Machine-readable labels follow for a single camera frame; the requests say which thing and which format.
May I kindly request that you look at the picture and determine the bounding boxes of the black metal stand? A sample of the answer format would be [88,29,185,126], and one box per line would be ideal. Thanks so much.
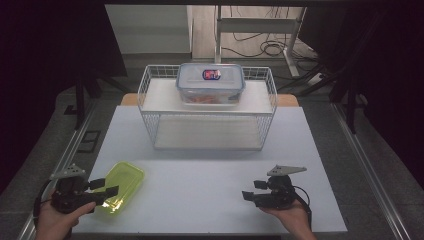
[277,64,369,135]
[64,75,129,132]

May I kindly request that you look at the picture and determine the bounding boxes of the white cabinet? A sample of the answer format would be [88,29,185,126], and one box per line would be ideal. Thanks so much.
[104,3,195,56]

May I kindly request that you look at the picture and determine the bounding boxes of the black curtain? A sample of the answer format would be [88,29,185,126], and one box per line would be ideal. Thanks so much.
[0,0,128,196]
[298,5,424,189]

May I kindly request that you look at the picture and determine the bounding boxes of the white wire rack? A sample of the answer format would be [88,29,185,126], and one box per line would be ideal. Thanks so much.
[137,64,278,152]

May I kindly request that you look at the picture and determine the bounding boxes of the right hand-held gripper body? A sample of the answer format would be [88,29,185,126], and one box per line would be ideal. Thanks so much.
[252,164,308,211]

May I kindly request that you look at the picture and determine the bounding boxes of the person's right hand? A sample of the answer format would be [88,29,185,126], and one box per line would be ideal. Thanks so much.
[259,199,318,240]

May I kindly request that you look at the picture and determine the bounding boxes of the white metal desk frame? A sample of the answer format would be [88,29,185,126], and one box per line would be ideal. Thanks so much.
[214,4,308,78]

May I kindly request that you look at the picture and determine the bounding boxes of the black floor plate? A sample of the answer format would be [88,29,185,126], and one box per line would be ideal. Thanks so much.
[77,130,102,154]

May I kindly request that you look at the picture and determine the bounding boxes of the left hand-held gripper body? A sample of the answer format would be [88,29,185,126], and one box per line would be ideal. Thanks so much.
[49,163,108,215]

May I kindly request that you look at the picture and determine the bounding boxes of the white power strip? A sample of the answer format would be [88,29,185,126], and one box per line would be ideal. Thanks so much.
[305,72,325,88]

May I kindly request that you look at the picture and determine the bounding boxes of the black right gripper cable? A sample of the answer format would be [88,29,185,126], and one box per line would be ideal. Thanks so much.
[292,185,313,232]

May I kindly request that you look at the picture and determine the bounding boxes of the person's left hand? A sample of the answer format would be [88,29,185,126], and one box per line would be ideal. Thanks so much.
[34,199,97,240]

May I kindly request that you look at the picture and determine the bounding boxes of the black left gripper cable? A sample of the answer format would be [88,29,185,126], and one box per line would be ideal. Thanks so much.
[32,179,54,231]

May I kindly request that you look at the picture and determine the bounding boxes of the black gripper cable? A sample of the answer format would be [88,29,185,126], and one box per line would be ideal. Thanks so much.
[292,185,313,232]
[32,179,54,231]

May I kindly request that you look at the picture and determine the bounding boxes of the black cables on floor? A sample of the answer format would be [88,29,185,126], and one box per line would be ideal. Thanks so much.
[221,5,318,60]

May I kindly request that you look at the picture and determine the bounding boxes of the clear lidded food container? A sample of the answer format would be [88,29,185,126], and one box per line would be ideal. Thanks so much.
[175,62,247,107]

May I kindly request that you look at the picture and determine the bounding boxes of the green transparent plastic tray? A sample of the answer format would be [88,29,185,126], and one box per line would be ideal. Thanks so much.
[92,161,146,215]

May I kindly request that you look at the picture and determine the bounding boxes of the aluminium rail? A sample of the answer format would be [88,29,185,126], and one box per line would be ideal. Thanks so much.
[329,102,414,240]
[17,99,98,240]

